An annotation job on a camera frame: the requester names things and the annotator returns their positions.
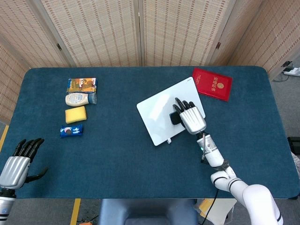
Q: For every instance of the white squeeze bottle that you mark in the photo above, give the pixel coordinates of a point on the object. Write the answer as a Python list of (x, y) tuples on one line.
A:
[(79, 99)]

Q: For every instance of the blue Oreo cookie pack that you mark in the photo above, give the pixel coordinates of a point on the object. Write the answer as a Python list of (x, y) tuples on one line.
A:
[(71, 131)]

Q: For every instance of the black and blue eraser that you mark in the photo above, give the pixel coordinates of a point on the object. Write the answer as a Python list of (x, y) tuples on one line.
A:
[(174, 118)]

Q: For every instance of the white plastic board stand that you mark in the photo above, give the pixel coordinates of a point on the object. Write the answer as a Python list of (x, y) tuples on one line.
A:
[(169, 141)]

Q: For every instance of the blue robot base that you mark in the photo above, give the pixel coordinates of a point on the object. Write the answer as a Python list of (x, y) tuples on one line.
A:
[(147, 212)]

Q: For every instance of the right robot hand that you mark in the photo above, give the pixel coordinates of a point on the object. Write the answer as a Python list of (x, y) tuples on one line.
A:
[(191, 116)]

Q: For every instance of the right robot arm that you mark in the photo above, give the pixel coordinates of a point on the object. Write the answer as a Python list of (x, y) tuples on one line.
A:
[(236, 180)]

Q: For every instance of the orange snack box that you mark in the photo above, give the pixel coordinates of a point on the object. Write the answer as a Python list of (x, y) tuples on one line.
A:
[(82, 85)]

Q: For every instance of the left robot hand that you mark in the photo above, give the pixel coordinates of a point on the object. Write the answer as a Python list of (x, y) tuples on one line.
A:
[(17, 164)]

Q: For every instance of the white power strip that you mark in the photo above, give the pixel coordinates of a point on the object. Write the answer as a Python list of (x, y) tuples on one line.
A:
[(292, 71)]

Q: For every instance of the yellow sponge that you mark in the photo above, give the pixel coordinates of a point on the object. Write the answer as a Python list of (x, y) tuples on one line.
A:
[(75, 114)]

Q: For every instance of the red certificate booklet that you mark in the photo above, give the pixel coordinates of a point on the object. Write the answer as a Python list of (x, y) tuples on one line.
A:
[(212, 84)]

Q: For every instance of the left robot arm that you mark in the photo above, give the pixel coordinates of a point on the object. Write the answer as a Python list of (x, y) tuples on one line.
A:
[(5, 204)]

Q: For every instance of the black box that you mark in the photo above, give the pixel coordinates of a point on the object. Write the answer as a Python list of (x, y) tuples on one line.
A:
[(294, 144)]

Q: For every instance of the blue table cloth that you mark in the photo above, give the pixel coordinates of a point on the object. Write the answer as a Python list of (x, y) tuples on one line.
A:
[(145, 164)]

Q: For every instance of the white rectangular board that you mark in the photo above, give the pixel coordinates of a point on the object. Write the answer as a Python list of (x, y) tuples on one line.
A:
[(161, 112)]

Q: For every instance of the woven folding screen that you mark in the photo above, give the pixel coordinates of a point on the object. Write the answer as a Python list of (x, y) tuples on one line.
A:
[(140, 32)]

